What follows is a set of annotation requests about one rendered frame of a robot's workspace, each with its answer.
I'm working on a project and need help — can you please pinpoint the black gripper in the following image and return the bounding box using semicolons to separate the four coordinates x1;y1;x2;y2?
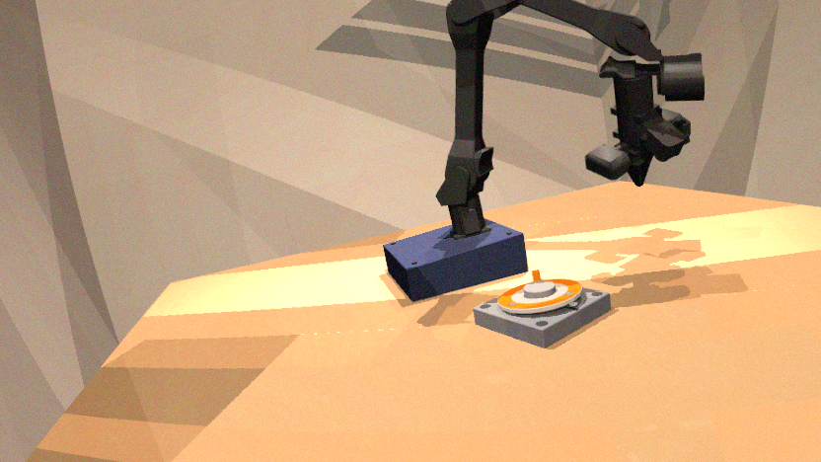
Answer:
585;102;683;187

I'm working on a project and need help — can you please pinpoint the orange round plate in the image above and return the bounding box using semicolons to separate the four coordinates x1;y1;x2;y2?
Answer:
498;269;583;314

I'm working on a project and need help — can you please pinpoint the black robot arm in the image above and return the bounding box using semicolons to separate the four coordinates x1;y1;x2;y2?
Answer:
436;0;705;240

